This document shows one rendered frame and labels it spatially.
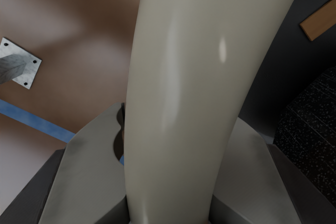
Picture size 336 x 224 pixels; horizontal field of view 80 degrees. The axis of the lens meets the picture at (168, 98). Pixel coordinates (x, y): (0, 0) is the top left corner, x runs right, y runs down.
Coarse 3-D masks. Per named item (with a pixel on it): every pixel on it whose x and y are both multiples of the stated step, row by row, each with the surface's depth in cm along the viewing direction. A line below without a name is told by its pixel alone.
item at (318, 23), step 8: (320, 8) 87; (328, 8) 87; (312, 16) 88; (320, 16) 88; (328, 16) 88; (304, 24) 90; (312, 24) 90; (320, 24) 90; (328, 24) 89; (312, 32) 91; (320, 32) 91
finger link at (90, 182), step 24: (96, 120) 10; (120, 120) 12; (72, 144) 9; (96, 144) 9; (120, 144) 10; (72, 168) 8; (96, 168) 8; (120, 168) 8; (72, 192) 7; (96, 192) 7; (120, 192) 7; (48, 216) 6; (72, 216) 6; (96, 216) 6; (120, 216) 7
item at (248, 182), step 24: (240, 120) 10; (240, 144) 9; (264, 144) 9; (240, 168) 8; (264, 168) 8; (216, 192) 7; (240, 192) 7; (264, 192) 7; (216, 216) 7; (240, 216) 6; (264, 216) 6; (288, 216) 6
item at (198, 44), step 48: (144, 0) 4; (192, 0) 3; (240, 0) 3; (288, 0) 3; (144, 48) 4; (192, 48) 3; (240, 48) 3; (144, 96) 4; (192, 96) 4; (240, 96) 4; (144, 144) 5; (192, 144) 4; (144, 192) 5; (192, 192) 5
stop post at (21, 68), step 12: (0, 48) 102; (12, 48) 102; (0, 60) 95; (12, 60) 100; (24, 60) 104; (36, 60) 104; (0, 72) 90; (12, 72) 98; (24, 72) 107; (36, 72) 107; (24, 84) 109
